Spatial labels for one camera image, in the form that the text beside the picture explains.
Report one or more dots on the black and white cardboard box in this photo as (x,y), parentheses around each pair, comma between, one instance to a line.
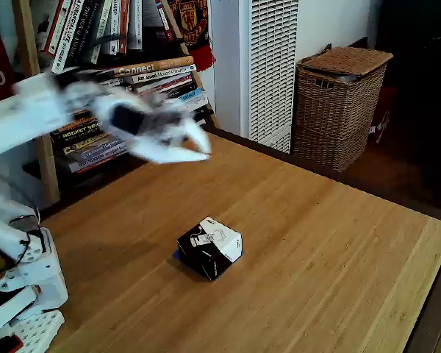
(209,253)

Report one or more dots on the blue tape square target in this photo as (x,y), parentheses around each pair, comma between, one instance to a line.
(175,254)

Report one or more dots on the blue book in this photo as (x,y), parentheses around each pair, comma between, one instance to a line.
(193,96)

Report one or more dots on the lavender book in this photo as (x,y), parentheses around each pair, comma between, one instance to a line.
(99,154)

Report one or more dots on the black purple book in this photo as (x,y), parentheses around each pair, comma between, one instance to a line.
(180,92)

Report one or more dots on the white red edged book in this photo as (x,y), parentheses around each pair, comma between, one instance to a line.
(165,85)

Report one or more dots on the black rocket science book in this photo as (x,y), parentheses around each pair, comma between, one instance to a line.
(77,132)

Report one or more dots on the black yellow book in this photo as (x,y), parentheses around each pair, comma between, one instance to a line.
(81,146)

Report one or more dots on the white Modern Romance book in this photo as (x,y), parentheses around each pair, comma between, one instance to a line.
(161,74)

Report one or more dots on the tan Connect book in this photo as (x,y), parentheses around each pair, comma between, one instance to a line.
(150,67)

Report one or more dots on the slim orange book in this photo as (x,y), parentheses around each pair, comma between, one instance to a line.
(123,29)

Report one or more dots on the white book black label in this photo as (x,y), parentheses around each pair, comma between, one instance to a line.
(135,25)

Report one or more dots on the white financial life book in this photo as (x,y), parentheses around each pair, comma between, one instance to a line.
(64,48)

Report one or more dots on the white louvered heater unit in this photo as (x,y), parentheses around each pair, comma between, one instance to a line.
(272,73)

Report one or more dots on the slim white book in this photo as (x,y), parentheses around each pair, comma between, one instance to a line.
(114,22)

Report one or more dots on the black moral animal book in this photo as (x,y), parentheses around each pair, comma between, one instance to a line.
(79,33)

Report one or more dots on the grey green book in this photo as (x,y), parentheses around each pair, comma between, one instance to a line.
(99,22)

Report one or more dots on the red white leaning book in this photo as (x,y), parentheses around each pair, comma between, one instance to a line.
(165,20)

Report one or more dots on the white book red stripe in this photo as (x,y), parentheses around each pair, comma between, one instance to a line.
(53,33)

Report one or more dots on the red black football scarf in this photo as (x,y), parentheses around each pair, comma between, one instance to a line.
(191,22)

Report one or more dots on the wooden ladder bookshelf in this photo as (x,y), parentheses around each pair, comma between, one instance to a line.
(25,36)

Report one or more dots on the brown wicker basket with lid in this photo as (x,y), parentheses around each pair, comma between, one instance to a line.
(334,110)

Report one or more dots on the red bag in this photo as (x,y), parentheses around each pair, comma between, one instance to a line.
(386,106)

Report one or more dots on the red black small device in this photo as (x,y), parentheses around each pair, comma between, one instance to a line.
(3,345)

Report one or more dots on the white perforated base plate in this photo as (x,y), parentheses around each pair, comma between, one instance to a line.
(36,331)

